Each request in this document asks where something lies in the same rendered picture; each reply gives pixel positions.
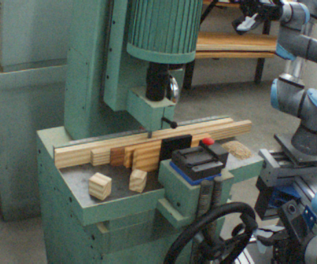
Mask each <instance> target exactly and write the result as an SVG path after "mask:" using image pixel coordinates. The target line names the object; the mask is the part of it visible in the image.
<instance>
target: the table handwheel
mask: <svg viewBox="0 0 317 264"><path fill-rule="evenodd" d="M231 213H245V214H246V215H248V216H250V217H251V218H253V219H254V220H255V221H256V216H255V215H256V214H255V212H254V210H253V208H252V207H251V206H250V205H249V204H248V203H243V202H241V201H235V202H229V203H224V204H221V205H219V206H218V207H216V208H213V209H212V210H210V211H208V212H206V213H204V214H203V215H202V216H200V217H198V218H197V219H196V220H194V221H193V222H192V223H191V224H189V225H185V226H183V227H182V228H183V230H184V231H183V232H182V233H181V234H180V235H179V236H178V237H177V239H175V240H174V242H173V243H172V245H171V246H170V248H169V250H168V252H167V253H166V256H165V258H164V262H163V264H175V262H176V260H177V258H178V256H179V254H180V253H181V251H182V250H183V248H184V247H185V246H186V244H187V243H189V241H190V240H191V239H194V240H195V242H196V243H197V244H198V245H199V247H198V251H199V252H200V253H201V254H202V256H200V257H199V259H198V261H197V262H196V263H195V264H204V262H205V261H206V259H207V260H208V261H213V260H215V259H217V258H219V257H220V256H221V255H222V254H223V253H224V252H225V249H226V245H228V244H231V243H233V242H235V241H239V242H238V243H237V244H236V246H235V247H234V249H233V250H232V251H231V252H230V253H229V255H227V257H225V259H224V260H222V261H221V262H220V263H219V264H232V263H233V262H234V261H235V260H236V259H237V257H238V256H239V255H240V254H241V253H242V251H244V249H245V248H246V247H247V245H248V243H249V241H250V239H251V237H252V234H253V231H254V230H250V229H249V228H248V227H247V226H245V229H244V232H243V233H241V234H238V235H236V236H233V237H231V238H229V239H227V240H225V241H221V240H220V239H218V238H217V236H216V235H212V236H210V234H209V231H208V229H207V226H208V225H209V224H211V223H212V222H213V221H215V220H217V219H219V218H221V217H224V216H226V215H228V214H231Z"/></svg>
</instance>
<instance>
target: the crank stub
mask: <svg viewBox="0 0 317 264"><path fill-rule="evenodd" d="M239 218H240V219H241V220H242V222H243V223H244V224H245V225H246V226H247V227H248V228H249V229H250V230H256V229H257V228H258V227H259V226H258V223H257V222H256V221H255V220H254V219H253V218H251V217H250V216H248V215H246V214H245V213H241V214H240V215H239Z"/></svg>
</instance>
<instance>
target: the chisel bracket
mask: <svg viewBox="0 0 317 264"><path fill-rule="evenodd" d="M145 95H146V86H141V87H130V88H128V91H127V105H126V110H127V111H128V112H129V113H130V114H131V115H132V116H133V117H134V118H135V119H136V120H137V121H138V122H140V123H141V124H142V125H143V126H144V127H145V128H146V129H148V130H149V131H158V130H162V129H169V128H170V125H169V124H168V123H166V122H165V121H162V120H161V117H162V116H164V117H166V119H168V120H170V121H171V122H173V117H174V112H175V104H174V103H173V102H171V101H170V100H168V99H166V97H164V99H163V100H159V101H156V100H149V99H148V98H147V97H146V96H145Z"/></svg>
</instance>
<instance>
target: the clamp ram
mask: <svg viewBox="0 0 317 264"><path fill-rule="evenodd" d="M191 141H193V135H191V134H185V135H178V136H174V137H170V138H166V139H162V141H161V147H160V156H159V161H158V167H157V168H158V169H160V162H161V161H164V160H169V159H171V156H172V155H173V151H178V150H183V149H189V148H190V146H191Z"/></svg>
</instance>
